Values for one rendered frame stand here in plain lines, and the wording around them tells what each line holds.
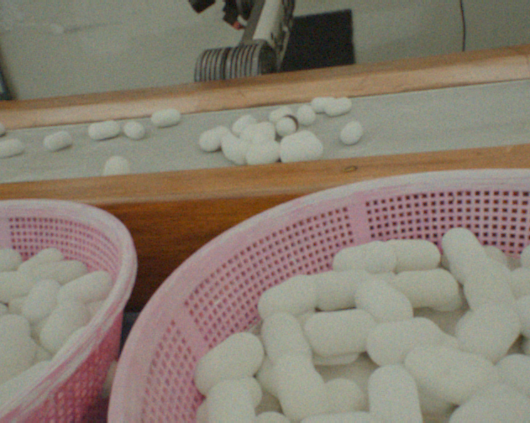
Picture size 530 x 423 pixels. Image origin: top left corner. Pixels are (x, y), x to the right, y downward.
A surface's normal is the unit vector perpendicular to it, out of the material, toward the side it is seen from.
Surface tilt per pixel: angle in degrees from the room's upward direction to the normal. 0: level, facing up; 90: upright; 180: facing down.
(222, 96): 45
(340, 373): 0
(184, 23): 90
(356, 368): 0
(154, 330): 75
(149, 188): 0
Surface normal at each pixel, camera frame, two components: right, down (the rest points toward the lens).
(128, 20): -0.12, 0.42
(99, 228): -0.76, 0.11
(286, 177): -0.13, -0.91
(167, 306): 0.89, -0.24
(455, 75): -0.20, -0.34
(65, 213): -0.54, 0.15
